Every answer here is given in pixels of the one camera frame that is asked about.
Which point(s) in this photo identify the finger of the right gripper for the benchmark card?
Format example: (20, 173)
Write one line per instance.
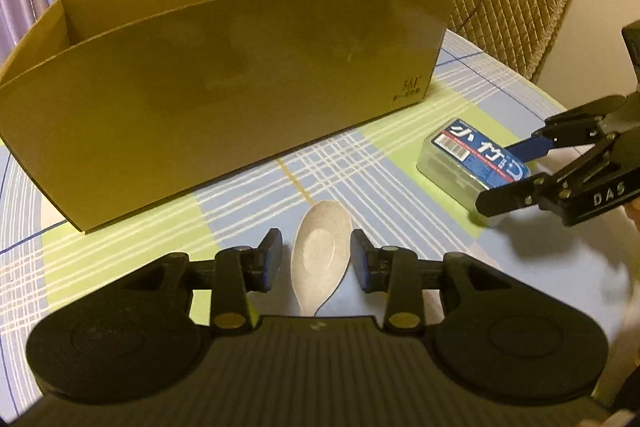
(530, 194)
(583, 125)

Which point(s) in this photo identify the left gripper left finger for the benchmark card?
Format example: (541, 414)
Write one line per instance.
(241, 270)

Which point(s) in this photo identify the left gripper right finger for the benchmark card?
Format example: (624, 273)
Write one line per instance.
(394, 271)

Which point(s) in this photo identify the white speckled spoon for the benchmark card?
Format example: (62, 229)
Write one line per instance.
(320, 255)

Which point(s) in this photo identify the clear box blue label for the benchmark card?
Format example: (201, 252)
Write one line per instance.
(463, 162)

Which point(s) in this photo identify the brown cardboard sorting box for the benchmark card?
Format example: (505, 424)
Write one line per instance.
(112, 106)

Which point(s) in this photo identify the checked tablecloth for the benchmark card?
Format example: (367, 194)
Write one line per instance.
(371, 172)

